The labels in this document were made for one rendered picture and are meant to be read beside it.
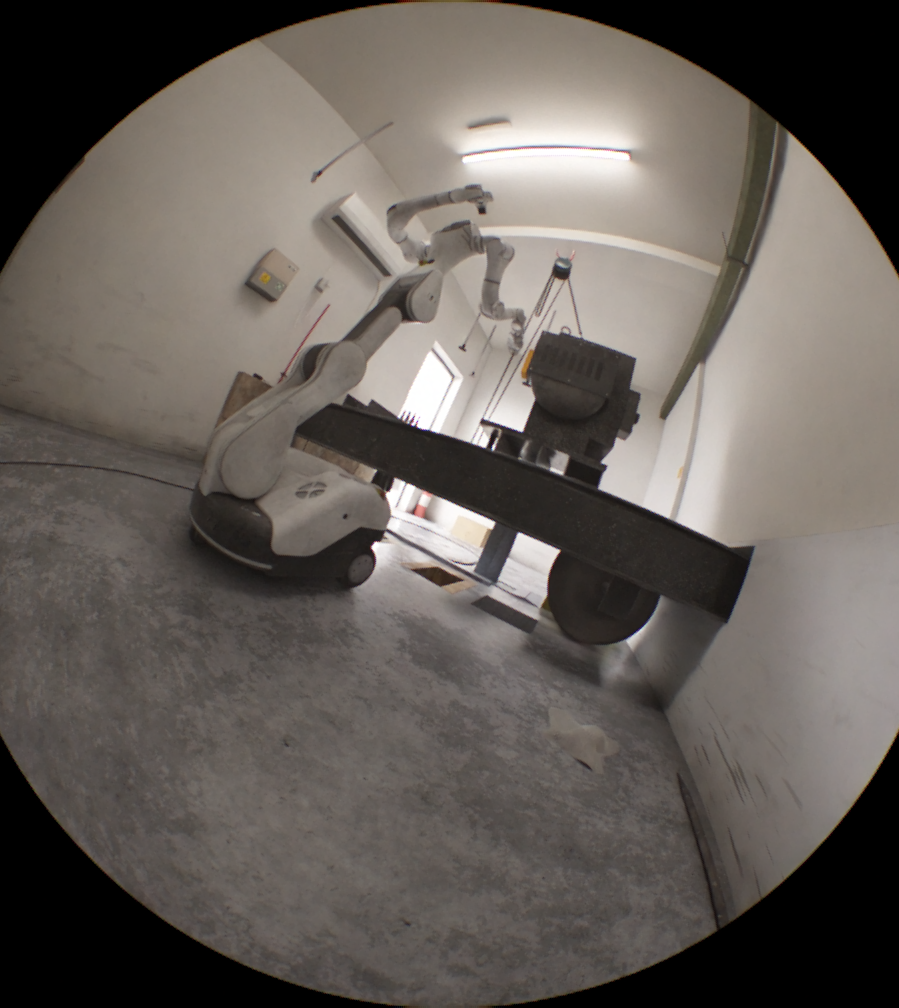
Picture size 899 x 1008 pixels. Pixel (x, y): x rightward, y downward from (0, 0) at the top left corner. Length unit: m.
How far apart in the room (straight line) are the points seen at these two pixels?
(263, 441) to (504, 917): 1.04
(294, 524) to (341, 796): 0.60
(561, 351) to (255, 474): 1.50
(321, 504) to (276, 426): 0.25
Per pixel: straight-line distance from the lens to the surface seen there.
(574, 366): 1.66
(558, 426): 1.64
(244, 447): 0.83
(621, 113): 2.49
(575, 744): 0.81
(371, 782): 0.52
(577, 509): 1.13
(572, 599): 1.60
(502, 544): 2.14
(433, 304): 1.23
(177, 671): 0.60
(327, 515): 0.82
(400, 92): 2.90
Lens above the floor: 0.43
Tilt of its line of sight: 1 degrees down
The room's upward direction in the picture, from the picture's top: 23 degrees clockwise
